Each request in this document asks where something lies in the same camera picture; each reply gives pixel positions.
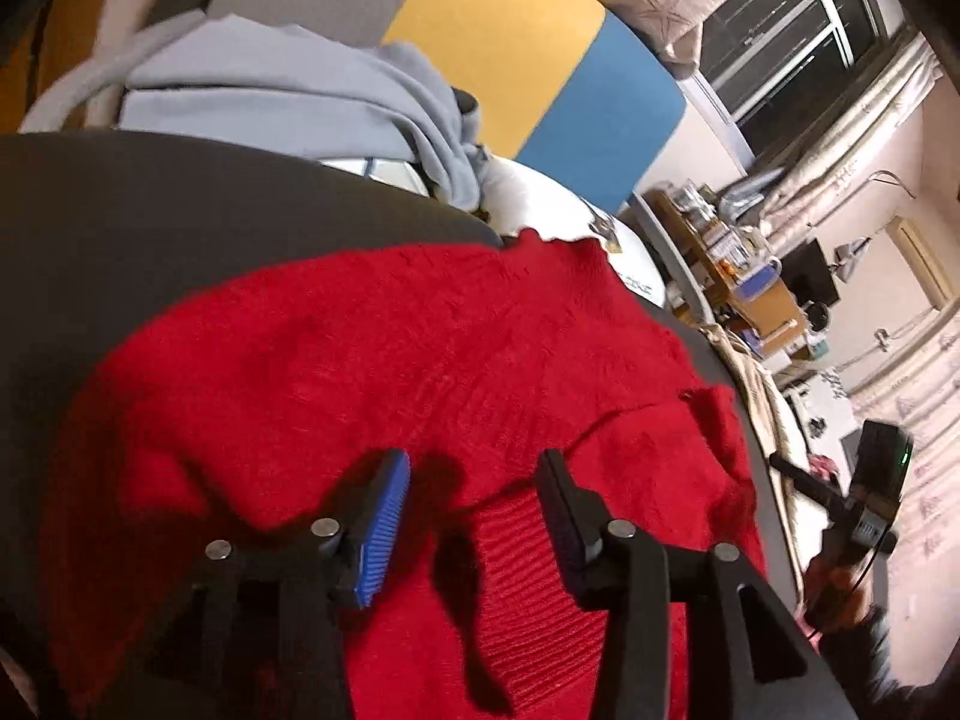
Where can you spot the dark window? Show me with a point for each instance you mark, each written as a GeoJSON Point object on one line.
{"type": "Point", "coordinates": [780, 37]}

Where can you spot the cluttered wooden desk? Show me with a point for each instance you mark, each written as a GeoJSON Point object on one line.
{"type": "Point", "coordinates": [757, 300]}

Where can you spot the pale patterned curtain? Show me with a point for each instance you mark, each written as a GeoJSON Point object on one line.
{"type": "Point", "coordinates": [847, 142]}

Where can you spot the blue padded panel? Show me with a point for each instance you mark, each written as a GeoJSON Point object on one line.
{"type": "Point", "coordinates": [600, 120]}

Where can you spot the white printed garment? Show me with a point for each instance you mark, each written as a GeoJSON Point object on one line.
{"type": "Point", "coordinates": [540, 202]}

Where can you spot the person's right forearm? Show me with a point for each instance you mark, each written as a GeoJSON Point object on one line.
{"type": "Point", "coordinates": [877, 667]}

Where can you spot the person's right hand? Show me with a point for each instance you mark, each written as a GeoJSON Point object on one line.
{"type": "Point", "coordinates": [829, 592]}

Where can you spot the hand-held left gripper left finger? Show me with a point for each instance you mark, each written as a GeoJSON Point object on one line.
{"type": "Point", "coordinates": [382, 525]}

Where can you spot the beige starfish-print curtain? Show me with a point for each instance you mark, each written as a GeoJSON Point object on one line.
{"type": "Point", "coordinates": [660, 0]}

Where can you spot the black monitor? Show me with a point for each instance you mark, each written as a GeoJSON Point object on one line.
{"type": "Point", "coordinates": [808, 274]}

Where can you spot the white curved frame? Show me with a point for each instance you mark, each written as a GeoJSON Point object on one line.
{"type": "Point", "coordinates": [60, 97]}

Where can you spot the red knitted sweater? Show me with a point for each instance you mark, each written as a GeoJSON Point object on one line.
{"type": "Point", "coordinates": [337, 352]}

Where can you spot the beige bedding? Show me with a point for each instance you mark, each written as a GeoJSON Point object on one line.
{"type": "Point", "coordinates": [757, 405]}

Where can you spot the yellow padded panel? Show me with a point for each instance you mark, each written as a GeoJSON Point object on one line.
{"type": "Point", "coordinates": [495, 45]}

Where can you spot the grey desk lamp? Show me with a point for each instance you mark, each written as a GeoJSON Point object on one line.
{"type": "Point", "coordinates": [847, 255]}

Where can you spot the light grey-blue hoodie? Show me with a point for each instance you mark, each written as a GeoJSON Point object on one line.
{"type": "Point", "coordinates": [300, 105]}

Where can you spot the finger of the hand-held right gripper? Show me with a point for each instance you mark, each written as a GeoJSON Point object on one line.
{"type": "Point", "coordinates": [799, 476]}

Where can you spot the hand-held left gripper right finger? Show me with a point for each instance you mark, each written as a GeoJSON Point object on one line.
{"type": "Point", "coordinates": [566, 540]}

